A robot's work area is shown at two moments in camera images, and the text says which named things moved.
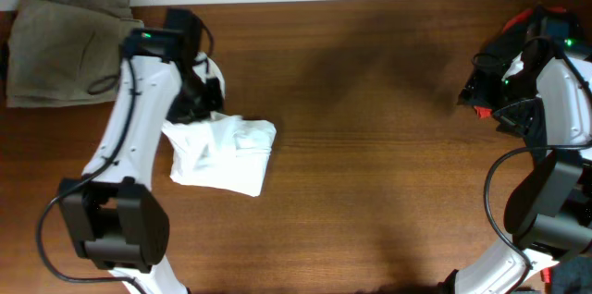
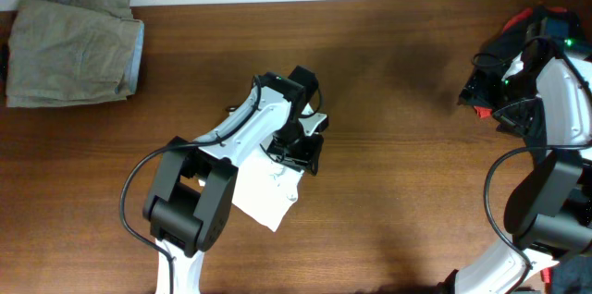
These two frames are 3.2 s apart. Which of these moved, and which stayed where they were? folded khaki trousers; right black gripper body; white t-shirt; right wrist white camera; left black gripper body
Moved: left black gripper body; white t-shirt
Stayed: right wrist white camera; folded khaki trousers; right black gripper body
